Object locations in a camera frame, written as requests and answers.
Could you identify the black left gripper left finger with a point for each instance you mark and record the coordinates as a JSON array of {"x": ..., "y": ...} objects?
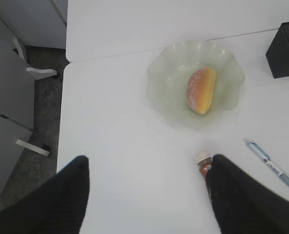
[{"x": 57, "y": 207}]

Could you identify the blue grey click pen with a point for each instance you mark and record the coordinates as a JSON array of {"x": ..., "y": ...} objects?
[{"x": 261, "y": 154}]

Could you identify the black mesh pen holder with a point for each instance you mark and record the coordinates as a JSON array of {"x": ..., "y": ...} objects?
[{"x": 278, "y": 52}]

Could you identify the grey cabinet with handles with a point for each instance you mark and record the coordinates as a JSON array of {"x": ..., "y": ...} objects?
[{"x": 32, "y": 61}]

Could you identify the golden bread roll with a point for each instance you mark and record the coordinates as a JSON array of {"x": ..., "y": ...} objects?
[{"x": 200, "y": 90}]

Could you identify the pale green wavy plate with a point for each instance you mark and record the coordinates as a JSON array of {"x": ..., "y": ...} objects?
[{"x": 170, "y": 71}]

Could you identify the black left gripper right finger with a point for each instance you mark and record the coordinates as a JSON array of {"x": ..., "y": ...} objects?
[{"x": 241, "y": 204}]

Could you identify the brown Nescafe coffee bottle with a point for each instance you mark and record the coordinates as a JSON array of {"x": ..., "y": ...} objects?
[{"x": 203, "y": 160}]

